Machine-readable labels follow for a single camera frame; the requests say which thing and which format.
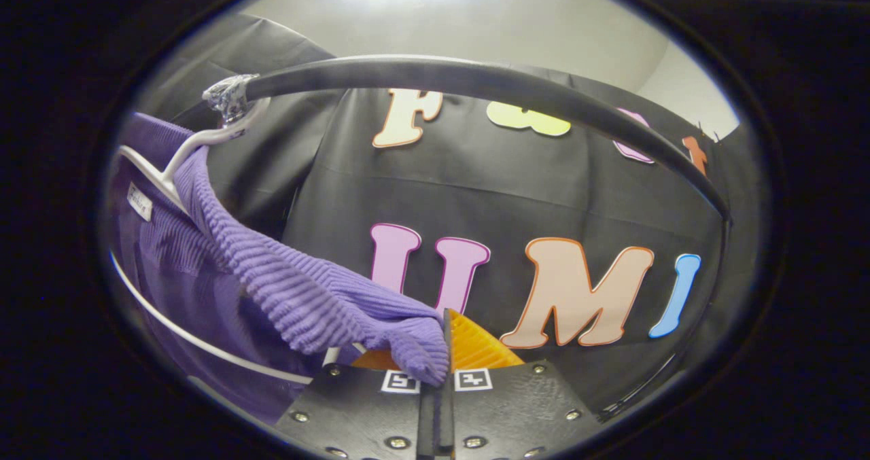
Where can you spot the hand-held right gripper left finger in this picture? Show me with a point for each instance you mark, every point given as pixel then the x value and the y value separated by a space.
pixel 426 433

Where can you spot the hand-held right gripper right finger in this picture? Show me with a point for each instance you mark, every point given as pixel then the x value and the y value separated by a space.
pixel 445 419

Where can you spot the large white clothes hanger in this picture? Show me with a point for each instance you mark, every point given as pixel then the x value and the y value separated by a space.
pixel 234 127

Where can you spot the black backdrop cloth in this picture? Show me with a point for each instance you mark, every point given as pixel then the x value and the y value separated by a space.
pixel 476 195

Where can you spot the black clothes rail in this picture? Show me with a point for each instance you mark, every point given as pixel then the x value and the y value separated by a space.
pixel 476 79

